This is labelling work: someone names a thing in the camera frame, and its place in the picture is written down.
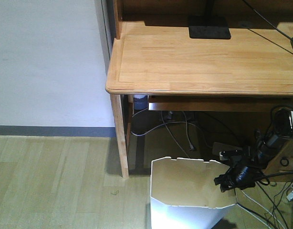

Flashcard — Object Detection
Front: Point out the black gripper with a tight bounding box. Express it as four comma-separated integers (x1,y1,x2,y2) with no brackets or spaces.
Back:
214,156,263,192

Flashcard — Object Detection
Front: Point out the white trash bin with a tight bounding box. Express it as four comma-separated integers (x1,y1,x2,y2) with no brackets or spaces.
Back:
150,157,236,229

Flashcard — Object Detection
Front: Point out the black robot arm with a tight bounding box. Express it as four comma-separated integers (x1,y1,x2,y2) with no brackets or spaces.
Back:
214,106,293,192

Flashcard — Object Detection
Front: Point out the white power strip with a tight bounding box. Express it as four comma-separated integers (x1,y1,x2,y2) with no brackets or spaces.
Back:
212,142,243,156

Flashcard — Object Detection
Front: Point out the wooden drawer cabinet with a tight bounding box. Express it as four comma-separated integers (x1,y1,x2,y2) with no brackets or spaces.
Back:
256,112,293,182

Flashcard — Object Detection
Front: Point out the grey cylinder under desk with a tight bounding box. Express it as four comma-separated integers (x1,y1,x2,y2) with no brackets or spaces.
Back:
134,94,148,110

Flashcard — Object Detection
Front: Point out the wooden desk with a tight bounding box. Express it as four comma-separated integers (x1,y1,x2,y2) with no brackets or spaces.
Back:
106,0,293,178

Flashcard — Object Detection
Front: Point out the black monitor stand base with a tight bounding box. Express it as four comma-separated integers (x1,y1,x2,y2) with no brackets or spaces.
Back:
188,0,231,40

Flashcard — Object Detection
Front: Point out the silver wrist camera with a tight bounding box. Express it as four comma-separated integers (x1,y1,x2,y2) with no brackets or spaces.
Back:
219,150,243,160

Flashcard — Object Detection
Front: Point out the black cable on floor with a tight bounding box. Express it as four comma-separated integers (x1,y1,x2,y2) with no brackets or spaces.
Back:
199,112,293,229

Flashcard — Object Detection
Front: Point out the white cable under desk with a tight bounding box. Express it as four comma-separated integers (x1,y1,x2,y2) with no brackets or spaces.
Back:
130,110,209,153

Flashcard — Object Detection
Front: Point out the black cable across desk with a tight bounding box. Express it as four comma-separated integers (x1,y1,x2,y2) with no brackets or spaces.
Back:
241,0,293,59

